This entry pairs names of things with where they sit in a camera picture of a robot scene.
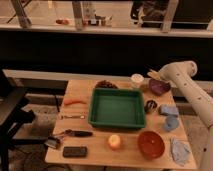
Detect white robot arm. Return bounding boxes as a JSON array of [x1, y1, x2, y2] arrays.
[[158, 61, 213, 171]]

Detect purple bowl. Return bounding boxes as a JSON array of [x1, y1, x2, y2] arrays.
[[149, 78, 171, 96]]

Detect red bowl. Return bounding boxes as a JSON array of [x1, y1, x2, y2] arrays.
[[137, 131, 165, 160]]

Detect white cup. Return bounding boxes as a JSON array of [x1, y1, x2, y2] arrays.
[[131, 74, 144, 88]]

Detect dark round small object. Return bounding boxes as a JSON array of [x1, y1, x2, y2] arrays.
[[145, 100, 157, 113]]

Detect blue sponge block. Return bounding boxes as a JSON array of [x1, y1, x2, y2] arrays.
[[160, 105, 179, 116]]

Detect green plastic tray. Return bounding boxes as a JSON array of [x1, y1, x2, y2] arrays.
[[88, 88, 146, 130]]

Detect blue crumpled cloth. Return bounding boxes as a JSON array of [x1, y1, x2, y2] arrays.
[[170, 138, 190, 166]]

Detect yellow apple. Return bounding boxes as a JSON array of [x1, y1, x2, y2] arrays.
[[108, 134, 122, 150]]

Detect orange carrot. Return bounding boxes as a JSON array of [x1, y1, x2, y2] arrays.
[[63, 99, 86, 106]]

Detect metal spoon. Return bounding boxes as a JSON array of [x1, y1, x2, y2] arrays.
[[59, 115, 85, 120]]

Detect black remote control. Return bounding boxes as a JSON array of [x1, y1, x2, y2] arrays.
[[63, 146, 87, 158]]

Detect black chair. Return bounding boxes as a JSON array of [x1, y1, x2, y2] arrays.
[[0, 69, 36, 171]]

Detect black handled brush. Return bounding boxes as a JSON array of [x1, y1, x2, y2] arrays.
[[44, 129, 93, 149]]

